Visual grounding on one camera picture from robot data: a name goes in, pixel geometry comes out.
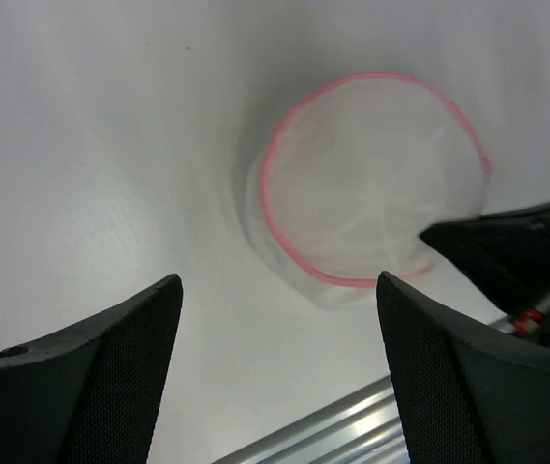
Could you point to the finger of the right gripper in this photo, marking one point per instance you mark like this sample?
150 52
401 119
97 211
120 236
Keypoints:
505 255

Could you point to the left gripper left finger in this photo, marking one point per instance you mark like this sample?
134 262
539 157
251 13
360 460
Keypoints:
91 392

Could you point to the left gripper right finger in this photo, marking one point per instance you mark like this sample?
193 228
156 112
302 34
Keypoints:
465 392

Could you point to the pink-zip white laundry bag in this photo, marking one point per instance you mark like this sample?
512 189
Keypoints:
351 176

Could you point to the aluminium rail front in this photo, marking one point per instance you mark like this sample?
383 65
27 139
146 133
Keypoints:
361 427

